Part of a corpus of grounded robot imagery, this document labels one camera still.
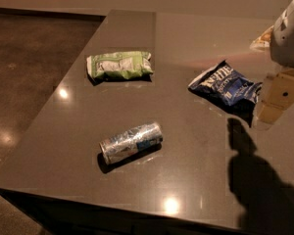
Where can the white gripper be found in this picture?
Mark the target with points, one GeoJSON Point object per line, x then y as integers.
{"type": "Point", "coordinates": [288, 39]}

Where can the blue chip bag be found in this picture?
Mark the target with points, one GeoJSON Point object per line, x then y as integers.
{"type": "Point", "coordinates": [225, 83]}

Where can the brown snack bag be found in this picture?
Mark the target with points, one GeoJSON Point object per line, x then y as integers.
{"type": "Point", "coordinates": [263, 41]}

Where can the green jalapeno chip bag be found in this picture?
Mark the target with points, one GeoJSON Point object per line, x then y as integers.
{"type": "Point", "coordinates": [119, 65]}

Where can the silver blue drink can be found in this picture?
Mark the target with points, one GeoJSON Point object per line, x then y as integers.
{"type": "Point", "coordinates": [137, 139]}

